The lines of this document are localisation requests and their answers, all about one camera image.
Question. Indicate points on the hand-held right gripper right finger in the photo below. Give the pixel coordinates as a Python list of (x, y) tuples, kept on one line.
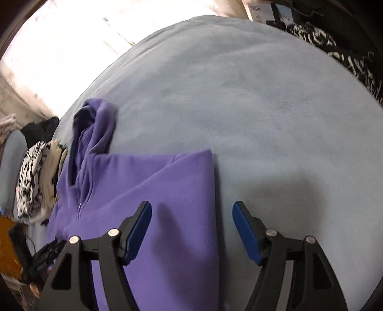
[(245, 230)]

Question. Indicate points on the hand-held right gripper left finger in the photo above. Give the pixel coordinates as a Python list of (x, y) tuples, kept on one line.
[(139, 233)]

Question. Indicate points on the purple hoodie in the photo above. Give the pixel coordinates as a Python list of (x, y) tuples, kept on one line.
[(167, 185)]

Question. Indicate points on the orange wooden headboard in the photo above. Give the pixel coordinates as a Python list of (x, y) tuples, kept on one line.
[(7, 248)]

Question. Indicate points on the cream folded garment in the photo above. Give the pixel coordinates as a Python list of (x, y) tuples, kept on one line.
[(49, 179)]

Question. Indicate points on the blue-grey rolled quilt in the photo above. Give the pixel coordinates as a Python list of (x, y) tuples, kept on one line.
[(12, 167)]

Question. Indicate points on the black fuzzy cloth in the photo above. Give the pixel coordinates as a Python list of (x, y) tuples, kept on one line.
[(39, 131)]

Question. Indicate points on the floral folded quilt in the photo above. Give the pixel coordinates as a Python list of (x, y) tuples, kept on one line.
[(7, 125)]

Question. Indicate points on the black white patterned cloth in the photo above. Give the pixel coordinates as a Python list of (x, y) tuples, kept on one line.
[(350, 64)]

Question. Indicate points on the black chair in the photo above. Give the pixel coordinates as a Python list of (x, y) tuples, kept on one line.
[(344, 18)]

